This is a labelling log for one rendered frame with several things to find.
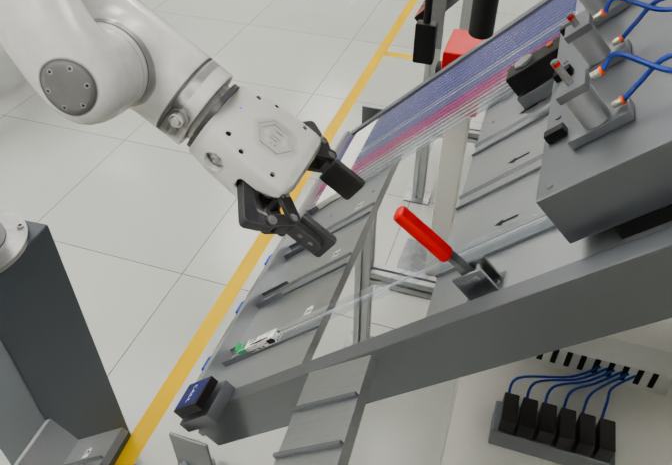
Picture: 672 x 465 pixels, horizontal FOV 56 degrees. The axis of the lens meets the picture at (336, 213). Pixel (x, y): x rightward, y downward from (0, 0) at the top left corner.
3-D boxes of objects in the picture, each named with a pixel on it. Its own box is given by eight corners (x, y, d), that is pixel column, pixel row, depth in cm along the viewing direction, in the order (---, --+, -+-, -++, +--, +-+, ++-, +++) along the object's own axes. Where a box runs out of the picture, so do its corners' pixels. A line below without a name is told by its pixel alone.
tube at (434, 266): (241, 357, 84) (235, 352, 83) (246, 349, 85) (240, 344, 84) (594, 207, 52) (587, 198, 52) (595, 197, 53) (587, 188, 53)
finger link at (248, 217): (218, 200, 54) (270, 236, 55) (251, 149, 60) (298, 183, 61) (212, 207, 55) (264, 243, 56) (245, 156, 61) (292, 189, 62)
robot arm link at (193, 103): (178, 89, 53) (206, 111, 54) (224, 45, 60) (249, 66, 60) (144, 145, 59) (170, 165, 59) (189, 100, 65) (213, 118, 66)
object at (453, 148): (389, 290, 193) (407, 56, 143) (407, 240, 211) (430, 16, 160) (466, 309, 187) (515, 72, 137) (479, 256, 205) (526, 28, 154)
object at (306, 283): (216, 419, 81) (197, 404, 80) (363, 146, 129) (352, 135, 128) (311, 388, 69) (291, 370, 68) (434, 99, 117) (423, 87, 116)
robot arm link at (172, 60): (187, 75, 53) (223, 49, 61) (54, -30, 51) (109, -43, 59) (141, 144, 57) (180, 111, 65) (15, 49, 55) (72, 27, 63)
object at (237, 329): (224, 433, 83) (184, 400, 81) (366, 158, 130) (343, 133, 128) (230, 431, 82) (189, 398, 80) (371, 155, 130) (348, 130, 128)
